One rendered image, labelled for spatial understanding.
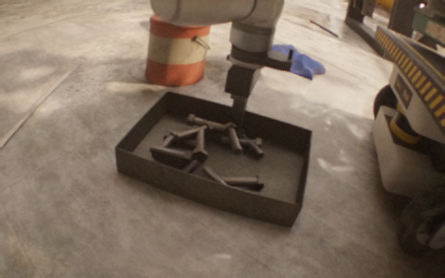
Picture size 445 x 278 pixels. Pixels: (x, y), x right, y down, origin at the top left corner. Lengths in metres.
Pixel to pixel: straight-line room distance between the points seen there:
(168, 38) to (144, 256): 0.57
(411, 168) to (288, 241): 0.30
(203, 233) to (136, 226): 0.11
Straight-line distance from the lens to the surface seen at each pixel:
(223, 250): 0.50
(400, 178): 0.64
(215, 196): 0.53
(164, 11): 0.44
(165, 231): 0.51
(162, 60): 0.87
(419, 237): 0.61
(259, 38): 0.60
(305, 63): 1.20
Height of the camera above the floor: 0.41
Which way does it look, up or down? 35 degrees down
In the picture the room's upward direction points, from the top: 10 degrees clockwise
